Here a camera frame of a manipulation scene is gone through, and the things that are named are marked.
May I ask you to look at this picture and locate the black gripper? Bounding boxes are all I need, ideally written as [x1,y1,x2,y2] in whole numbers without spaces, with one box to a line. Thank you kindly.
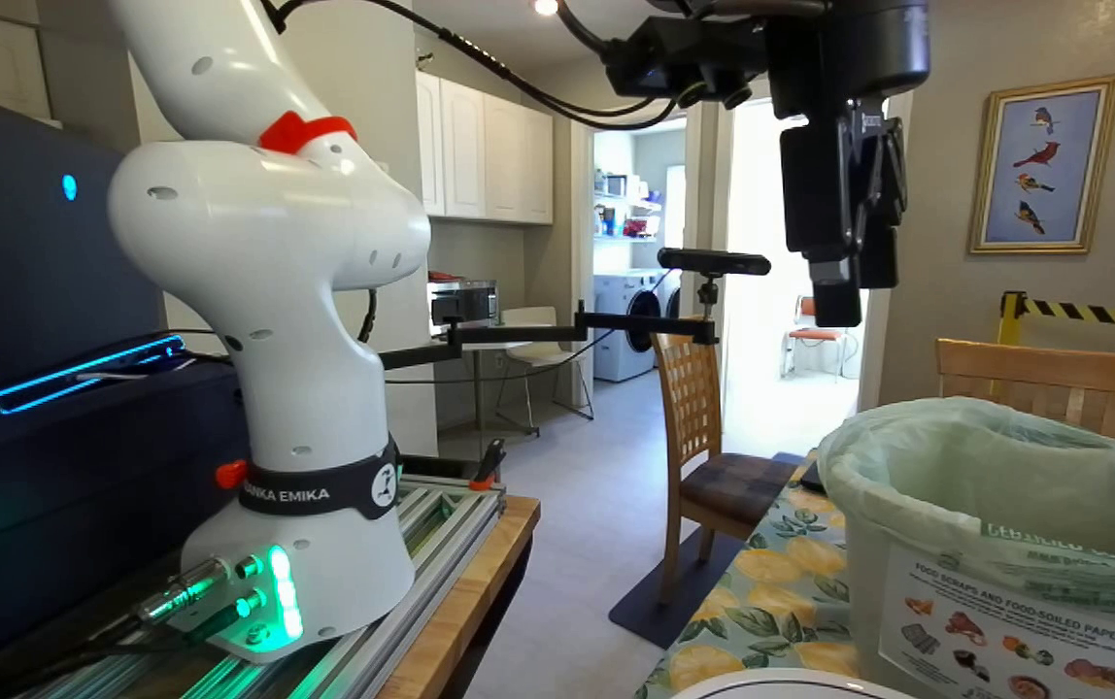
[761,0,936,331]

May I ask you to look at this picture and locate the orange chair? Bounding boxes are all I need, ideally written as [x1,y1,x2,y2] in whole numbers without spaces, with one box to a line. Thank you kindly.
[781,293,864,379]

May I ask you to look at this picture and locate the framed bird picture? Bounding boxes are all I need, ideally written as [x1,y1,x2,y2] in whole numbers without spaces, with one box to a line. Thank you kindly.
[962,73,1115,258]

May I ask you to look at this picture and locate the lattice back wooden chair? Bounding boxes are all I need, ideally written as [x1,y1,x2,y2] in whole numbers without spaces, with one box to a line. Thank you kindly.
[649,326,802,605]

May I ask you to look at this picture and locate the wooden crate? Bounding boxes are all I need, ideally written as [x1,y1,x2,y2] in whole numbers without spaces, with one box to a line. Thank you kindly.
[934,332,1115,459]

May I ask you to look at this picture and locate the white washing machine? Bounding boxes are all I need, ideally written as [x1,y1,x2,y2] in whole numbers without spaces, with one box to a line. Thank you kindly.
[592,269,682,384]

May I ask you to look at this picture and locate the yellow black caution tape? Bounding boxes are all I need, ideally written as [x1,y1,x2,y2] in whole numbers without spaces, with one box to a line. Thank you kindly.
[996,286,1115,345]

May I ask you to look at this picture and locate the plaid seat cushion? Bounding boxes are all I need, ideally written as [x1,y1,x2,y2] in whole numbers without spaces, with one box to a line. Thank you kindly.
[675,451,802,528]

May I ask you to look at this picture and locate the white compost bin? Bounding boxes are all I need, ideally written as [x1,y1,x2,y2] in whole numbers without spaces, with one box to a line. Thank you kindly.
[813,392,1115,699]

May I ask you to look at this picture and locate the white chair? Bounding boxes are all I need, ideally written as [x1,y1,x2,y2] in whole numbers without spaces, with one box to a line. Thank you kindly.
[492,302,597,432]

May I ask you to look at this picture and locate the lemon print tablecloth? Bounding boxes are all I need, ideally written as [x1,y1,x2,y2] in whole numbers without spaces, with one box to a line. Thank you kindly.
[636,481,870,699]

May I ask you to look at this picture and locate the dark blue floor mat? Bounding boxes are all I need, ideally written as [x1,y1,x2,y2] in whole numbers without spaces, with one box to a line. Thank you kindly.
[605,520,745,653]

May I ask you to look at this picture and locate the small black appliance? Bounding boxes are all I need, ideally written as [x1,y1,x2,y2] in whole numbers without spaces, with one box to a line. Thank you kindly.
[429,280,502,331]

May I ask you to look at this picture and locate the white herb print plate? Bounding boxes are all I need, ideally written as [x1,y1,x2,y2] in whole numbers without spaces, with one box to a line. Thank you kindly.
[672,662,918,699]

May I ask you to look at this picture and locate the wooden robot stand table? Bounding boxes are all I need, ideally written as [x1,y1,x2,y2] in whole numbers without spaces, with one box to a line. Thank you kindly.
[377,494,545,699]

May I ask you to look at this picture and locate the black equipment case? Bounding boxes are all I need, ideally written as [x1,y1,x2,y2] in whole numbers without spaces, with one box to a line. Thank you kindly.
[0,352,247,662]

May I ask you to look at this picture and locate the black bar camera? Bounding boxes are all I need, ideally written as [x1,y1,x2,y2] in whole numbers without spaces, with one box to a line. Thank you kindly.
[651,243,772,280]

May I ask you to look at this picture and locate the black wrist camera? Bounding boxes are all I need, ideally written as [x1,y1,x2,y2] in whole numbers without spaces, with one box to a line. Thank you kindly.
[605,10,781,108]

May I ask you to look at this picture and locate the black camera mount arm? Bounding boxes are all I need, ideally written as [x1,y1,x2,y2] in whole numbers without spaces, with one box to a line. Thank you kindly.
[377,299,723,378]

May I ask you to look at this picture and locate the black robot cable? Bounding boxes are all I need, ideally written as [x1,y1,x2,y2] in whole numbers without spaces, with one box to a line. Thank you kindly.
[258,0,715,132]

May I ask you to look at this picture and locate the white wall cabinets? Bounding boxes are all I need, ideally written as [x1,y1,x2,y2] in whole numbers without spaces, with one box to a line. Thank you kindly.
[413,69,557,229]

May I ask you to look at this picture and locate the aluminium base plate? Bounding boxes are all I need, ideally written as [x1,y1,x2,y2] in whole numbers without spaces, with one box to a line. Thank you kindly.
[22,471,509,699]

